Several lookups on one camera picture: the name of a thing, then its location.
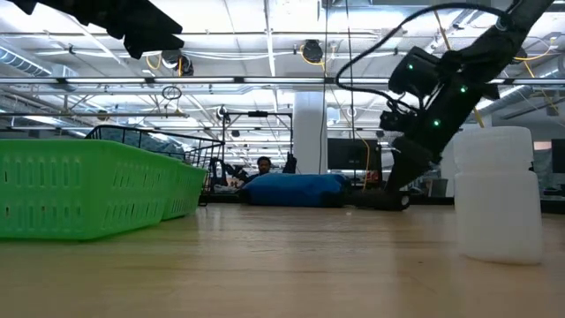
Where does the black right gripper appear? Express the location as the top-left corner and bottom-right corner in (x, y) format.
(379, 48), (501, 193)

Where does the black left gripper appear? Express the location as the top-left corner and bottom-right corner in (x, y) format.
(8, 0), (186, 61)

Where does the white plastic medicine bottle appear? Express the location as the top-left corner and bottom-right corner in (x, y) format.
(453, 125), (546, 266)

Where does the black computer monitor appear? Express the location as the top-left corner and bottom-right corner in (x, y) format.
(327, 138), (382, 171)

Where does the white square pillar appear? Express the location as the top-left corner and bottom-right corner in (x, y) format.
(293, 91), (329, 176)

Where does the blue padded pouch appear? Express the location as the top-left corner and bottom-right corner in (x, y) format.
(240, 172), (350, 208)

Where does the person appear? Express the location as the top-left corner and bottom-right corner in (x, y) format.
(245, 155), (275, 184)

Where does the green plastic bin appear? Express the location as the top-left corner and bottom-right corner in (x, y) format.
(161, 162), (209, 221)
(0, 139), (185, 242)

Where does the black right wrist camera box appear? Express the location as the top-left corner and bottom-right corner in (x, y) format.
(388, 45), (443, 100)

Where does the black wire basket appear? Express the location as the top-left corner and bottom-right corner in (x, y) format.
(84, 125), (224, 207)

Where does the black background frame rig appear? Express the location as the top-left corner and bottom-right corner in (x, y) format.
(222, 110), (295, 156)

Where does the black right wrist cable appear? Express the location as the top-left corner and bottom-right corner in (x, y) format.
(334, 1), (516, 114)

